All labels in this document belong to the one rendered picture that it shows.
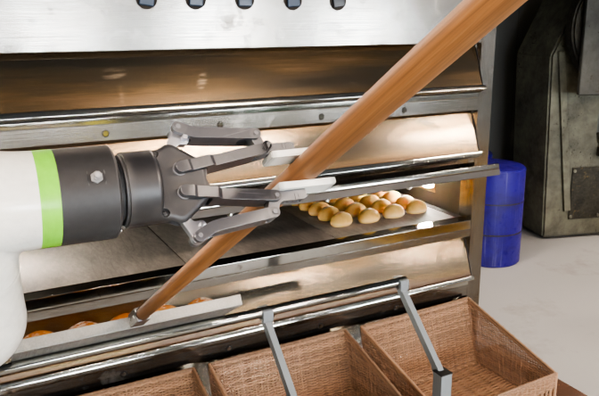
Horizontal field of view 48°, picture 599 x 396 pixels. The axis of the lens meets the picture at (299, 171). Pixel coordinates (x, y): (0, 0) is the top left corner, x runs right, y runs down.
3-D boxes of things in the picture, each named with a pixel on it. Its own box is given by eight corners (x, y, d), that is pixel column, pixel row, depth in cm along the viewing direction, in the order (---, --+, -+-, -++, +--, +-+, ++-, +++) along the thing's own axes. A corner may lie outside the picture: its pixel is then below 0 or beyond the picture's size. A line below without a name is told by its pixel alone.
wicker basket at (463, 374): (355, 390, 259) (356, 324, 253) (463, 355, 287) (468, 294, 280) (439, 460, 218) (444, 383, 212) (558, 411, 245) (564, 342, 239)
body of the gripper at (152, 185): (103, 164, 70) (188, 157, 75) (117, 242, 68) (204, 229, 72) (115, 136, 64) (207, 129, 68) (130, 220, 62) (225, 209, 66)
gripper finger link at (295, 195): (263, 192, 72) (269, 218, 71) (305, 187, 74) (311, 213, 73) (258, 196, 73) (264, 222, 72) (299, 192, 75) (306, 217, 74)
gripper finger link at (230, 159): (169, 187, 71) (165, 175, 71) (261, 161, 76) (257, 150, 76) (178, 174, 67) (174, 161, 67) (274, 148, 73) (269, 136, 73)
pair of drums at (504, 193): (463, 223, 663) (467, 142, 645) (546, 259, 563) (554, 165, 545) (404, 232, 636) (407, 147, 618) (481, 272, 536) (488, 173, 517)
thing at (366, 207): (268, 194, 313) (267, 183, 312) (355, 183, 335) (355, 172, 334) (335, 229, 261) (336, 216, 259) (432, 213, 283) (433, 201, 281)
